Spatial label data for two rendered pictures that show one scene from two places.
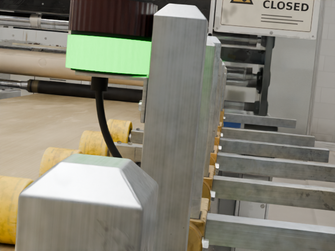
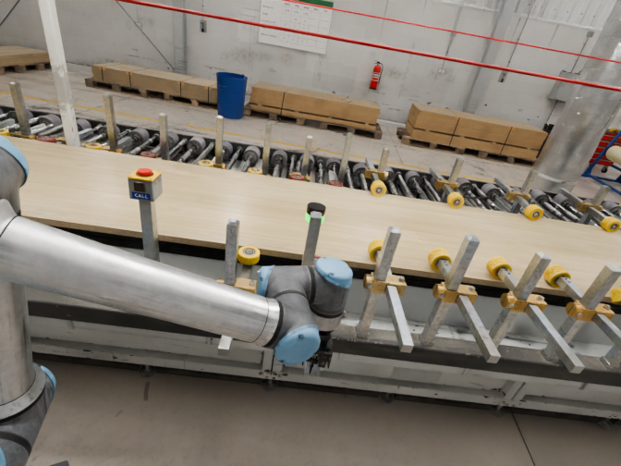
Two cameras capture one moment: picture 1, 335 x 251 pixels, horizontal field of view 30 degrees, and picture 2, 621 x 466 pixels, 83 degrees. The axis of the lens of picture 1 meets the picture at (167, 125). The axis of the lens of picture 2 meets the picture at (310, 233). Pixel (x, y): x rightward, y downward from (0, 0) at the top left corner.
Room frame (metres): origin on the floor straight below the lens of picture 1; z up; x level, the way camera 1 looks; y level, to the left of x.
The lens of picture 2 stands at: (0.26, -0.94, 1.66)
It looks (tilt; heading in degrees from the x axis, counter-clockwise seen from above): 30 degrees down; 80
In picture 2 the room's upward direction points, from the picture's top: 10 degrees clockwise
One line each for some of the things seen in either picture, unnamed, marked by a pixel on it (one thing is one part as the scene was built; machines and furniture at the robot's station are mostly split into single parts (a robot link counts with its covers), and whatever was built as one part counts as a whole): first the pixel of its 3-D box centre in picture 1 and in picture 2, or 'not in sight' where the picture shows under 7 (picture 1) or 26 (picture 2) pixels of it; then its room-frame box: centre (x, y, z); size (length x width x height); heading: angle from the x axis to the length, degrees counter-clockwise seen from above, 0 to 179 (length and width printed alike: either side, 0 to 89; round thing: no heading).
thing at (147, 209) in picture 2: not in sight; (152, 257); (-0.08, 0.04, 0.93); 0.05 x 0.05 x 0.45; 85
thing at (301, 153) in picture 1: (221, 144); (599, 317); (1.46, -0.13, 0.95); 0.50 x 0.04 x 0.04; 85
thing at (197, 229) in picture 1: (183, 229); (383, 283); (0.70, -0.03, 0.95); 0.13 x 0.06 x 0.05; 175
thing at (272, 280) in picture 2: not in sight; (285, 288); (0.33, -0.32, 1.14); 0.12 x 0.12 x 0.09; 9
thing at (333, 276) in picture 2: not in sight; (329, 286); (0.44, -0.30, 1.14); 0.10 x 0.09 x 0.12; 9
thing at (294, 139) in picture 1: (247, 135); not in sight; (1.71, -0.22, 0.95); 0.36 x 0.03 x 0.03; 85
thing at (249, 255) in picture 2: not in sight; (248, 263); (0.24, 0.15, 0.85); 0.08 x 0.08 x 0.11
